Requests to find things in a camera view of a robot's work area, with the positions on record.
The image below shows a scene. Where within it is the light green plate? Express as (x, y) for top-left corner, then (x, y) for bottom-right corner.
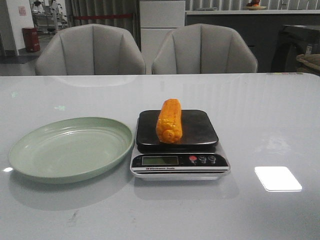
(8, 117), (134, 184)

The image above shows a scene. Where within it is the right grey upholstered chair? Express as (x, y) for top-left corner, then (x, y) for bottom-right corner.
(151, 23), (258, 75)

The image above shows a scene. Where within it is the red barrier belt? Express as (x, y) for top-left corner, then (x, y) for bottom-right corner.
(73, 13), (134, 20)

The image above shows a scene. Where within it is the grey counter with white top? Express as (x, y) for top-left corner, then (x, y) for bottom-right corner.
(186, 10), (320, 73)

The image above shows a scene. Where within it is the grey upholstered chair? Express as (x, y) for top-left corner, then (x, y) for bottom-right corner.
(35, 24), (146, 76)
(151, 23), (258, 75)

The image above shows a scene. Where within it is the beige cushion at right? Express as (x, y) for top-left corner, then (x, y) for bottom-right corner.
(296, 53), (320, 76)

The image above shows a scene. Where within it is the left grey upholstered chair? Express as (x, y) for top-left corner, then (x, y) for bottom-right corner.
(35, 24), (146, 76)

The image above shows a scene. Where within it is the black silver kitchen scale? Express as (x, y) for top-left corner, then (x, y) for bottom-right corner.
(129, 109), (231, 181)

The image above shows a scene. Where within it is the dark appliance at right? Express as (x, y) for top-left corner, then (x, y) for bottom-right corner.
(270, 25), (320, 73)

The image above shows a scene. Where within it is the pink wall notice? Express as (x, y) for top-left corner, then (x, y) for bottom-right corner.
(18, 6), (27, 17)

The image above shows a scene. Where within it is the fruit plate on counter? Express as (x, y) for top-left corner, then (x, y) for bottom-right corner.
(244, 0), (267, 11)

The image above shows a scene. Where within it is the white cabinet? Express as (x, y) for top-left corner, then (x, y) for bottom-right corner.
(139, 0), (186, 75)

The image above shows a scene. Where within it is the red trash bin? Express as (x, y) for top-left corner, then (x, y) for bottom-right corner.
(22, 27), (41, 53)

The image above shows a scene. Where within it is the orange corn cob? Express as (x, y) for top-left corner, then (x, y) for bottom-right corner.
(156, 98), (183, 144)

